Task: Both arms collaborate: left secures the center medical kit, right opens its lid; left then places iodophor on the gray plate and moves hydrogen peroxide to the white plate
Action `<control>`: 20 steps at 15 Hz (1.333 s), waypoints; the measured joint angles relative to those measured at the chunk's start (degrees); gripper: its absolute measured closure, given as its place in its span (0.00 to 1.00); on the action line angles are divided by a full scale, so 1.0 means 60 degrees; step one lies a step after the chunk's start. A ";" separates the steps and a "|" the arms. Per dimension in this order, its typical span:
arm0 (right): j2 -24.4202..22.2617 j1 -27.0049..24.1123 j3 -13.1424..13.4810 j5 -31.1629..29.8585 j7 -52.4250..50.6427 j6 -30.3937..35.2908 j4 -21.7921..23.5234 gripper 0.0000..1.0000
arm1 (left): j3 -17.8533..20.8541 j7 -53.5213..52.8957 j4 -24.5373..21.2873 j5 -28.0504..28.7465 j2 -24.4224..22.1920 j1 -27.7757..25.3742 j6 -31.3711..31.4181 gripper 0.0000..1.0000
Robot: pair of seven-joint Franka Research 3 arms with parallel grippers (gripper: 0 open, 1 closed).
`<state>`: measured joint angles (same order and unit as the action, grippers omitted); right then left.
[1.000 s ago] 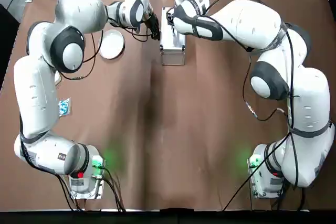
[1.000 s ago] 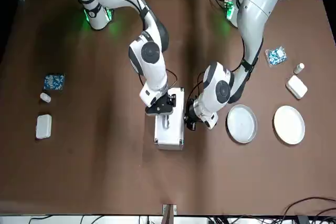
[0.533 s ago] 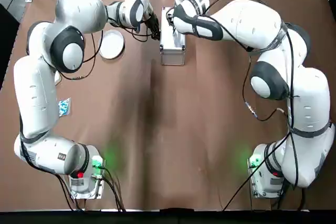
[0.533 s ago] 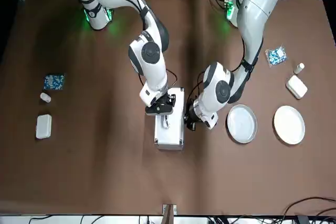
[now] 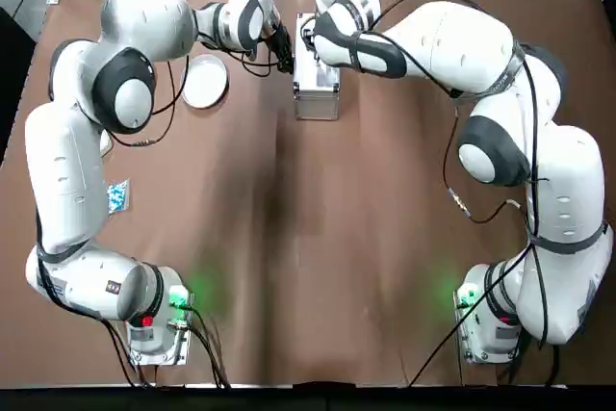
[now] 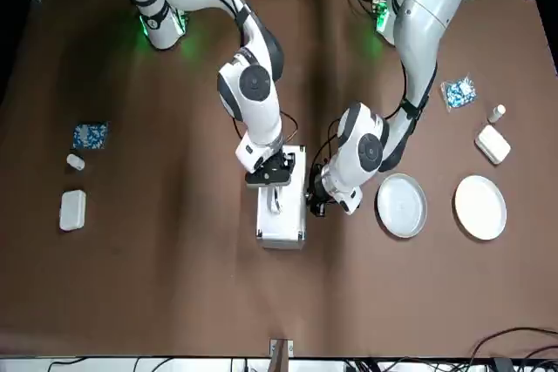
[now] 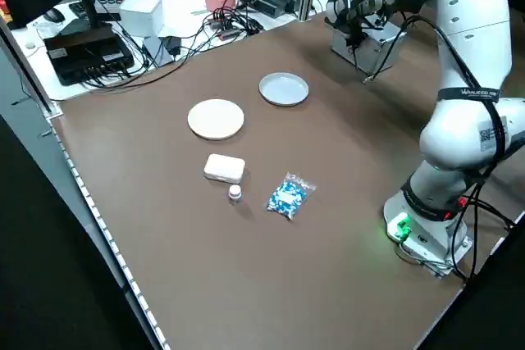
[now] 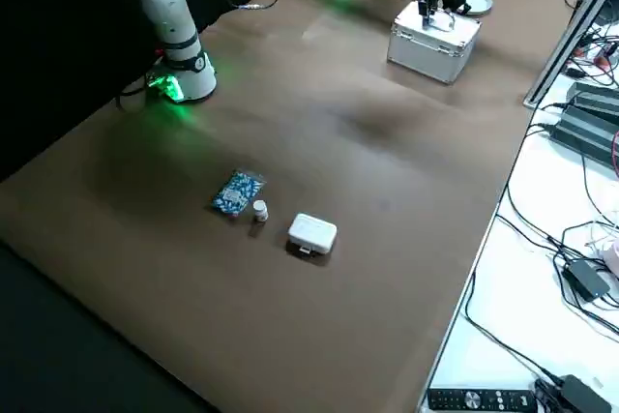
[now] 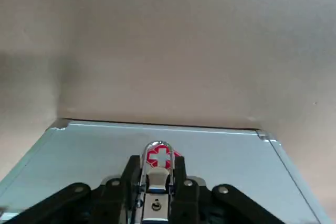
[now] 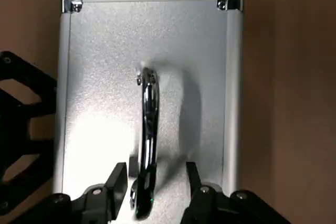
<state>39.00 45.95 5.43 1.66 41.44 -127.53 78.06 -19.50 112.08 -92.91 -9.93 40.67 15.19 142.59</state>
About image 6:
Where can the aluminium frame post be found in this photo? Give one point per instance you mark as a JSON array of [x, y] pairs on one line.
[[281, 348]]

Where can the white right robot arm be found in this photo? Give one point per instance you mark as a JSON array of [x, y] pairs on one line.
[[257, 110]]

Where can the white rectangular plastic box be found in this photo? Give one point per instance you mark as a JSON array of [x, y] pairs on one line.
[[492, 144], [72, 211]]

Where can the bag of blue white capsules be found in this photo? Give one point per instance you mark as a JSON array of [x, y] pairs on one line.
[[457, 94], [90, 136]]

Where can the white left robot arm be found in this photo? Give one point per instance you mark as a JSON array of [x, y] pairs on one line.
[[418, 32]]

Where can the white round plate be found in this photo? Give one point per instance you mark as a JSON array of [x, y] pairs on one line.
[[479, 208]]

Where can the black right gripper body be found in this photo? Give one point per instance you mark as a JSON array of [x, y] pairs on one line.
[[272, 163]]

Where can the silver aluminium medical kit case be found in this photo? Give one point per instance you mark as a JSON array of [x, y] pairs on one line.
[[290, 224]]

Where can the small clear bottle white cap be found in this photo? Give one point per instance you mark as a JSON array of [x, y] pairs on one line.
[[496, 115]]

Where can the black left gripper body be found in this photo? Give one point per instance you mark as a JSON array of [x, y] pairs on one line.
[[321, 192]]

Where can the gray round plate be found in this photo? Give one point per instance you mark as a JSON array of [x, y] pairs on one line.
[[401, 206]]

